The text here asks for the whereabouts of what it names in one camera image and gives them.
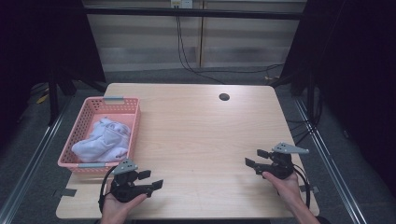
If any black tape strip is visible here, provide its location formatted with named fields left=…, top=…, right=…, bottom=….
left=60, top=188, right=78, bottom=198
left=299, top=185, right=320, bottom=194

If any black horizontal bar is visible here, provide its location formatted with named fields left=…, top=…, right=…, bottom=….
left=83, top=7, right=307, bottom=21

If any white wall outlet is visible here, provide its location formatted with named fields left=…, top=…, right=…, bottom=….
left=170, top=0, right=194, bottom=9

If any pink plastic basket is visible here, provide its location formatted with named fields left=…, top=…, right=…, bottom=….
left=57, top=96, right=142, bottom=175

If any person's right hand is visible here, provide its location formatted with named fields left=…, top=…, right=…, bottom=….
left=262, top=171, right=304, bottom=210

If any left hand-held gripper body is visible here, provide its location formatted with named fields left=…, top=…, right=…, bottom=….
left=109, top=158, right=154, bottom=203

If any black metal stand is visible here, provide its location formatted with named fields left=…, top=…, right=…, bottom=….
left=46, top=68, right=108, bottom=126

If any person's left hand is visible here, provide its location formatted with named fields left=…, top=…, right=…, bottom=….
left=100, top=191, right=149, bottom=224

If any yellow floor item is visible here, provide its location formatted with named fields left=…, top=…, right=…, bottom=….
left=35, top=92, right=50, bottom=105

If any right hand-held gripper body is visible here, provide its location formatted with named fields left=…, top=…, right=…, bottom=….
left=255, top=142, right=310, bottom=181

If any black wall cable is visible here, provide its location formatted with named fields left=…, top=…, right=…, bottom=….
left=176, top=6, right=285, bottom=85

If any black curtain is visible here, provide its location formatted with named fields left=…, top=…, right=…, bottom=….
left=279, top=0, right=396, bottom=194
left=0, top=0, right=106, bottom=147

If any white towel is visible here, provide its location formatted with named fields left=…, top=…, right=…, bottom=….
left=71, top=117, right=132, bottom=163

